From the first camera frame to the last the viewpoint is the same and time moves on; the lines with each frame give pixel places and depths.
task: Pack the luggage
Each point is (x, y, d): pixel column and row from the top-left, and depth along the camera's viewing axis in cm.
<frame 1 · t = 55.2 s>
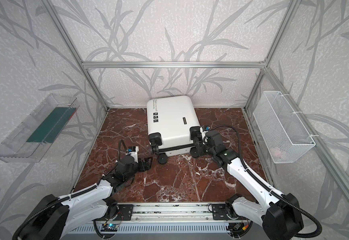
left hand: (149, 154, 87), fingers open
right hand: (199, 138, 82), fingers open
white black open suitcase: (173, 125, 85), point 22 cm above the table

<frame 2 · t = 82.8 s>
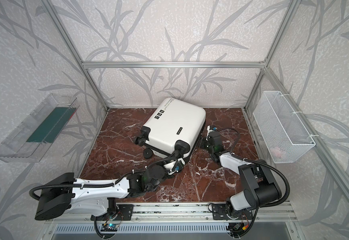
left hand: (177, 153, 75), fingers open
right hand: (200, 133, 93), fingers closed
white black open suitcase: (173, 128, 84), point 22 cm above the table

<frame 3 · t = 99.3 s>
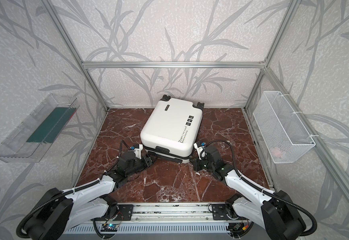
left hand: (158, 154, 83), fingers open
right hand: (189, 155, 84), fingers closed
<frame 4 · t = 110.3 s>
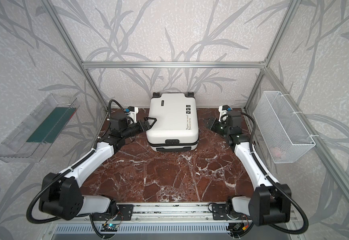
left hand: (154, 117, 80), fingers open
right hand: (205, 116, 80), fingers open
white black open suitcase: (176, 129, 83), point 22 cm above the table

